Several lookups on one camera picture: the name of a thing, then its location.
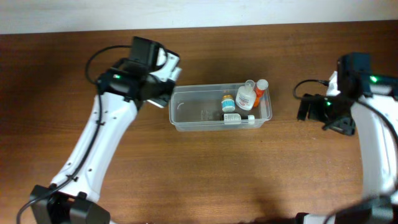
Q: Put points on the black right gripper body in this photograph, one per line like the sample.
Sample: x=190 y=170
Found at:
x=311 y=109

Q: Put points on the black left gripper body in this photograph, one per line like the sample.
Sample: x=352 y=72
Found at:
x=158 y=90

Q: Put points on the orange pill bottle white cap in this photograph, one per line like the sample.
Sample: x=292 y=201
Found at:
x=260 y=88

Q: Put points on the white translucent squeeze bottle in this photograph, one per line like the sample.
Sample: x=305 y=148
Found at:
x=246 y=96

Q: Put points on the small jar with gold lid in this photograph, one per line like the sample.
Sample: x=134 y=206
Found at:
x=228 y=104

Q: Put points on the dark brown small bottle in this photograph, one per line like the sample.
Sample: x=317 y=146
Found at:
x=236 y=118

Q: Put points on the white Panadol medicine box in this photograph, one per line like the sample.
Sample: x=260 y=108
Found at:
x=161 y=92

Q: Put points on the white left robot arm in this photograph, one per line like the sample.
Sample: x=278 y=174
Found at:
x=73 y=194

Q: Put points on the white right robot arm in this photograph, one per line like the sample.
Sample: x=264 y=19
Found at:
x=359 y=101

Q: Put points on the clear plastic container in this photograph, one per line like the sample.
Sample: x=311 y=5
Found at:
x=198 y=108

